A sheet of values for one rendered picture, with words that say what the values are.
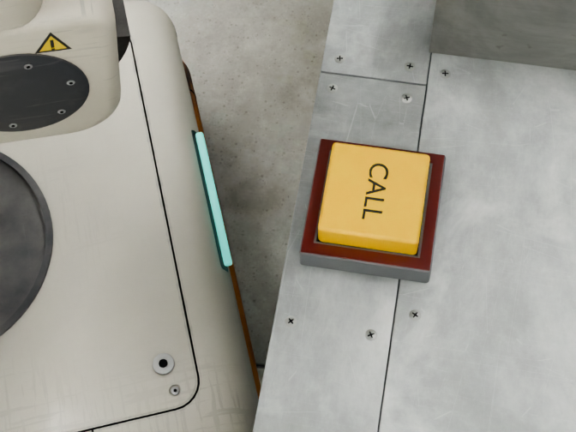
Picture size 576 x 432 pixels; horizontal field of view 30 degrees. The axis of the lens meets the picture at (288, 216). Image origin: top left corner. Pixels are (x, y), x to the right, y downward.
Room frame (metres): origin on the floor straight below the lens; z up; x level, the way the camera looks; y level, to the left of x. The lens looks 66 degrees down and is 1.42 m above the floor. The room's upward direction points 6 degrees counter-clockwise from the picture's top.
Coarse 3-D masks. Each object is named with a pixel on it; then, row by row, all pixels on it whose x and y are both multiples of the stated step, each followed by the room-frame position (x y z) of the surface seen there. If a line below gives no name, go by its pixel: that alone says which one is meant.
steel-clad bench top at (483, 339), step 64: (384, 0) 0.43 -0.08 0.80; (384, 64) 0.38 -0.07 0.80; (448, 64) 0.38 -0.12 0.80; (512, 64) 0.37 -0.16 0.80; (320, 128) 0.34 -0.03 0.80; (384, 128) 0.33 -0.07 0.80; (448, 128) 0.33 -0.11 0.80; (512, 128) 0.33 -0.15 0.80; (448, 192) 0.28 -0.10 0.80; (512, 192) 0.28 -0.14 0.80; (448, 256) 0.24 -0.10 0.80; (512, 256) 0.24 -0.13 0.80; (320, 320) 0.21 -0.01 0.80; (384, 320) 0.20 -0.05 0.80; (448, 320) 0.20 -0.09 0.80; (512, 320) 0.20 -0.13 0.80; (320, 384) 0.17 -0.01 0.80; (448, 384) 0.16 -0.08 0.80; (512, 384) 0.16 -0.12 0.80
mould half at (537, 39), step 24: (456, 0) 0.39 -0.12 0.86; (480, 0) 0.38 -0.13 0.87; (504, 0) 0.38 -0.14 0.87; (528, 0) 0.37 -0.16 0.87; (552, 0) 0.37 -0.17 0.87; (456, 24) 0.38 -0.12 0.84; (480, 24) 0.38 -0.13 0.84; (504, 24) 0.38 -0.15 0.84; (528, 24) 0.37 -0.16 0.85; (552, 24) 0.37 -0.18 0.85; (432, 48) 0.39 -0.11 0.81; (456, 48) 0.38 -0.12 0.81; (480, 48) 0.38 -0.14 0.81; (504, 48) 0.38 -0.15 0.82; (528, 48) 0.37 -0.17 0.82; (552, 48) 0.37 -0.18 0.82
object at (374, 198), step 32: (352, 160) 0.29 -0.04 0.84; (384, 160) 0.29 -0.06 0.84; (416, 160) 0.29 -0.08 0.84; (352, 192) 0.27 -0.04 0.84; (384, 192) 0.27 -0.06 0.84; (416, 192) 0.27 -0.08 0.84; (320, 224) 0.26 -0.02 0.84; (352, 224) 0.25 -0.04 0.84; (384, 224) 0.25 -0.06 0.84; (416, 224) 0.25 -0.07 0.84
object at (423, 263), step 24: (360, 144) 0.31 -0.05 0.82; (432, 168) 0.29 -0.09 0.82; (312, 192) 0.28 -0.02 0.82; (432, 192) 0.28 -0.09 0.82; (312, 216) 0.27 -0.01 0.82; (432, 216) 0.26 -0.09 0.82; (312, 240) 0.25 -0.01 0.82; (432, 240) 0.24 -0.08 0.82; (384, 264) 0.23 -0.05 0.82; (408, 264) 0.23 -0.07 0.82
